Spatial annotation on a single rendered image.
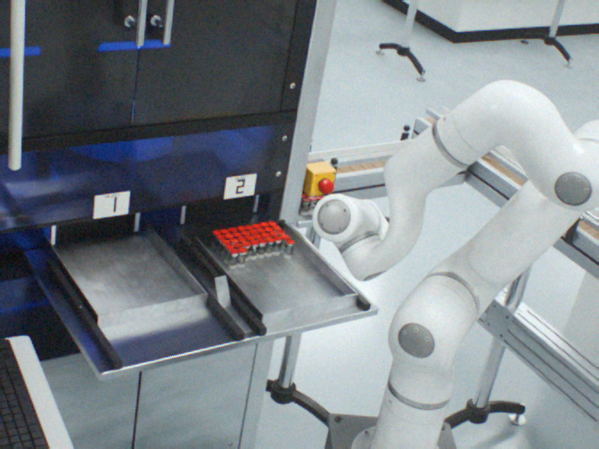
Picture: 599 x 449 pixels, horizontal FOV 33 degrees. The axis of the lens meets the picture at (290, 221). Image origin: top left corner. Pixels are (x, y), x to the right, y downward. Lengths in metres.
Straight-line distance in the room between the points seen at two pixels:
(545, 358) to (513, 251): 1.45
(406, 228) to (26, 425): 0.84
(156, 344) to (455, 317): 0.72
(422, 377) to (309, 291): 0.65
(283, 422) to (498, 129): 1.95
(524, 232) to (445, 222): 3.10
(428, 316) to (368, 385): 1.91
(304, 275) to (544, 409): 1.52
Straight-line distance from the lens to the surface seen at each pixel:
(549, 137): 1.54
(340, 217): 1.73
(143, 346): 2.14
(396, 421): 1.89
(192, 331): 2.20
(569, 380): 3.04
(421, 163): 1.65
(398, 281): 4.19
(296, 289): 2.38
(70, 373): 2.60
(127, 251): 2.44
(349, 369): 3.64
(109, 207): 2.35
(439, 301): 1.71
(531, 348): 3.11
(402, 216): 1.69
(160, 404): 2.80
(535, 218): 1.63
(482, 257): 1.67
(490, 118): 1.58
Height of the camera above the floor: 2.19
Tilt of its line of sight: 29 degrees down
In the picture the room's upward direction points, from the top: 10 degrees clockwise
